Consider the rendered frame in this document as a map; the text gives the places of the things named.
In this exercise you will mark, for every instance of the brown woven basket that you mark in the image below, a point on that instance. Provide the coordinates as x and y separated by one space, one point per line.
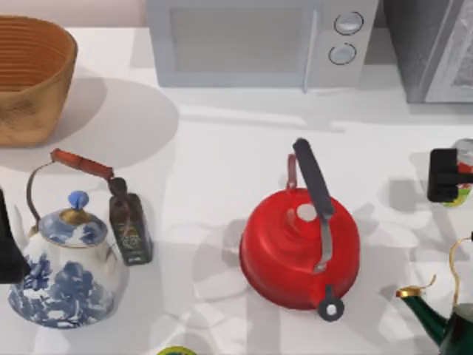
26 92

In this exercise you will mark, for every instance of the blue and white teapot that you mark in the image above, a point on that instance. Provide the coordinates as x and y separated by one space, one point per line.
66 273

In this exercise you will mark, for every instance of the green and yellow round object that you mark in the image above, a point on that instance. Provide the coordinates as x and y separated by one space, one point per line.
176 351

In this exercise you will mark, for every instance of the microwave oven door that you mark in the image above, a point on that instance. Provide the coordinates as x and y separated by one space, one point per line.
236 40

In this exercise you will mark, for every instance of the pale microwave oven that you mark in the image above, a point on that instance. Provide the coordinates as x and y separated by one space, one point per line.
343 79

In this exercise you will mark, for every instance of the dark olive oil bottle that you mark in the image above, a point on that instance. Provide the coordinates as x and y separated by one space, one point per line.
131 229

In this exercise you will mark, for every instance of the round microwave knob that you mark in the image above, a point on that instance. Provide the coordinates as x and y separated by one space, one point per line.
342 54
348 23

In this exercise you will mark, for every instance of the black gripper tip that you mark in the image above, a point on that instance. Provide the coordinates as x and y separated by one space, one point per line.
9 251

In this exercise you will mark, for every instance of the green kettle with gold trim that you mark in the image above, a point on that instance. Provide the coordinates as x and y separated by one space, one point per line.
458 329

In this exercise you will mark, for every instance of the red and green can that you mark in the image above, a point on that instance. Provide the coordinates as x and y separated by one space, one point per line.
465 164

